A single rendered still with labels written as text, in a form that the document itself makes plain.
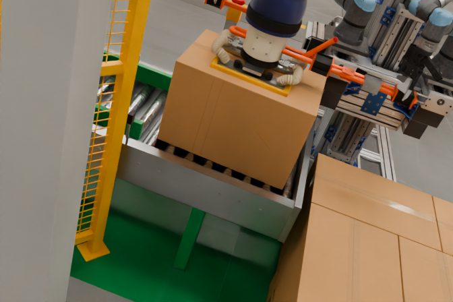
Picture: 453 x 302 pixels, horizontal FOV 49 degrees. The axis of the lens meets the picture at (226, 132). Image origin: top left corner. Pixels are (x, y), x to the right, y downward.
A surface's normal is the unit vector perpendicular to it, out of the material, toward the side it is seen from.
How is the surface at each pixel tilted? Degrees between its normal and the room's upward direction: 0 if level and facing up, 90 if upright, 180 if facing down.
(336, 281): 0
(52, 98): 90
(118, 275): 0
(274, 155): 90
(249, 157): 90
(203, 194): 90
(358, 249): 0
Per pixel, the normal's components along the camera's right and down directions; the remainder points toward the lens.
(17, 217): -0.23, 0.50
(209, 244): 0.27, -0.79
